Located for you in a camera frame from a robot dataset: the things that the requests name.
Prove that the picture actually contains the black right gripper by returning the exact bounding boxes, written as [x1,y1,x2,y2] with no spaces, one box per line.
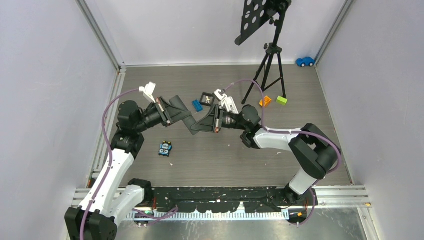
[191,105,249,134]

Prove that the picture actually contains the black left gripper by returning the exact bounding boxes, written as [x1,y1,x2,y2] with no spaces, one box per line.
[135,96,190,133]

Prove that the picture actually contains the white remote control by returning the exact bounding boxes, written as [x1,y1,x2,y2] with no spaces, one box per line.
[221,96,239,114]

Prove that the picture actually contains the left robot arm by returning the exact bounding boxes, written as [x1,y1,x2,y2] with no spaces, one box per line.
[64,95,195,240]

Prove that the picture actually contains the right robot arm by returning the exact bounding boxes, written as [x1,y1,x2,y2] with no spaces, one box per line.
[190,105,342,205]

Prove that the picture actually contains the blue toy brick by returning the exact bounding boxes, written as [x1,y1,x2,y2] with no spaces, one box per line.
[192,99,203,113]

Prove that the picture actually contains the blue robot face toy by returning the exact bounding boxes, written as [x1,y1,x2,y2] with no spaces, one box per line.
[158,141,172,157]

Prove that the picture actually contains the orange toy brick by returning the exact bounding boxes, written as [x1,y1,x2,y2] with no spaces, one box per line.
[259,96,272,108]

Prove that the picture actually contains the green toy brick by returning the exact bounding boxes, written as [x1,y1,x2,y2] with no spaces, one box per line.
[276,96,288,106]

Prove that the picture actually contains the blue toy car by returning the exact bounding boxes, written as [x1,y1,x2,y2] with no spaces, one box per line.
[295,56,315,68]

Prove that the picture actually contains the black tripod stand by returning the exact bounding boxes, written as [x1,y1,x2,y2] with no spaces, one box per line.
[234,0,293,99]

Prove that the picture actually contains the black square frame box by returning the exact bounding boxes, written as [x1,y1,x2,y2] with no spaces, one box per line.
[199,92,215,107]

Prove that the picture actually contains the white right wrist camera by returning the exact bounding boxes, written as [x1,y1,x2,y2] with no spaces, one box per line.
[213,89,228,109]

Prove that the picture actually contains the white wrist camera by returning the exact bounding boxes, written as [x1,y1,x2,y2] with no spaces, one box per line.
[138,82,156,103]
[213,89,228,109]

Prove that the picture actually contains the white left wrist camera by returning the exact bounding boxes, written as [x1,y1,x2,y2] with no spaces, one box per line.
[138,82,156,103]

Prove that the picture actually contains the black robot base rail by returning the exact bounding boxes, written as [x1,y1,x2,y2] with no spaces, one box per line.
[120,177,319,215]

